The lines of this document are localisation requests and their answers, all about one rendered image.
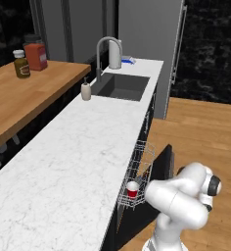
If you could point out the blue sponge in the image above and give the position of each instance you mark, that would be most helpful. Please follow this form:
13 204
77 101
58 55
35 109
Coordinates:
129 60

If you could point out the grey tall cabinet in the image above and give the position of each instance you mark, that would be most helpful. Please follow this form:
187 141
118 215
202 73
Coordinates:
73 29

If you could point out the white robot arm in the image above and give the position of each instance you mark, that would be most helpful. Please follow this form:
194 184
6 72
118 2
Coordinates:
181 200

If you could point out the wooden table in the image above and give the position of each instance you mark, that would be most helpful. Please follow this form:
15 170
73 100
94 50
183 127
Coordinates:
26 94

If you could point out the red cup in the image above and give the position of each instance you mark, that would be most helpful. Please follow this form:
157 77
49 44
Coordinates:
132 190

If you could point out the grey sink basin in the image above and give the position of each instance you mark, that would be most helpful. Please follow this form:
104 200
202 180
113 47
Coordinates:
122 86

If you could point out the white soap dispenser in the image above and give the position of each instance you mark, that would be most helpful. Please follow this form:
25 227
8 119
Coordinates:
85 90

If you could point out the black dishwasher door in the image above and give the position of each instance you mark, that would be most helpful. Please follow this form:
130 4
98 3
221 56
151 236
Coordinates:
153 196

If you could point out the grey sink tap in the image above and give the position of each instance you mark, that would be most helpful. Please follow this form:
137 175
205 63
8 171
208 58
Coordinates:
101 54

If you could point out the grey fridge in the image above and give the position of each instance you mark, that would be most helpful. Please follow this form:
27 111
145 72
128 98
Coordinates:
147 49

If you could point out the olive bottle with white cap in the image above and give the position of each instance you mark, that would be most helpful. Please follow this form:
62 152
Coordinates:
21 65

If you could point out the white paper towel roll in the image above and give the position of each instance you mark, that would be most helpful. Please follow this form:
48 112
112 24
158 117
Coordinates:
114 54

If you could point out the red jar with dark lid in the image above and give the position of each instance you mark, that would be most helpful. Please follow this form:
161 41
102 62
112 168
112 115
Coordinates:
35 54

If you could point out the black counter cupboards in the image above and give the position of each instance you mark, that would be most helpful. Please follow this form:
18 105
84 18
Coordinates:
143 130

